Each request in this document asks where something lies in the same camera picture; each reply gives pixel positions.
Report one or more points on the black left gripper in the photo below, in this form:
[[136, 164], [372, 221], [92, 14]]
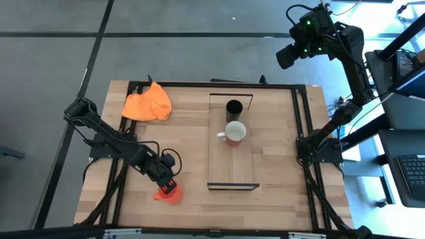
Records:
[[158, 169]]

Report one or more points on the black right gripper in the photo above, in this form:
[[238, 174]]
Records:
[[286, 57]]

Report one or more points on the orange plastic cup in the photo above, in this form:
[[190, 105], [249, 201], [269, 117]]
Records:
[[171, 198]]

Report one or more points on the tall black cup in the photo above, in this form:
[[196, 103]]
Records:
[[234, 109]]

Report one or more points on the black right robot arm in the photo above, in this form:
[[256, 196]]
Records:
[[355, 66]]

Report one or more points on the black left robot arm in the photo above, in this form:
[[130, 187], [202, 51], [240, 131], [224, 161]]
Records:
[[109, 132]]

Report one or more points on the orange cloth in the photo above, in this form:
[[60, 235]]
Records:
[[147, 106]]

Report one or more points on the dark grey desk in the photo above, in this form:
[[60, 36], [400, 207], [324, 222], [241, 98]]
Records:
[[382, 96]]

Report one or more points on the black rig pole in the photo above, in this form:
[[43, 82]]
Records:
[[401, 36]]

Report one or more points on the black rig beam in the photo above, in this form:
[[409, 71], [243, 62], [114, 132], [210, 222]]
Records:
[[50, 232]]

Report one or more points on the open laptop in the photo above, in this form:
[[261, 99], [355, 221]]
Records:
[[410, 83]]

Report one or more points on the black keyboard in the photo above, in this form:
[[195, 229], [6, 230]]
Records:
[[413, 176]]

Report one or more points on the black caster wheel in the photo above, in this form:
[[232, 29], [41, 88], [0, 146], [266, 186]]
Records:
[[382, 203]]

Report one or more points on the black aluminium table frame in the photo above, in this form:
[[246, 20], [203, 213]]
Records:
[[300, 113]]

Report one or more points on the wooden tray with black frame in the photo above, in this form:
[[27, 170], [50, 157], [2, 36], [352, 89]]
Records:
[[230, 162]]

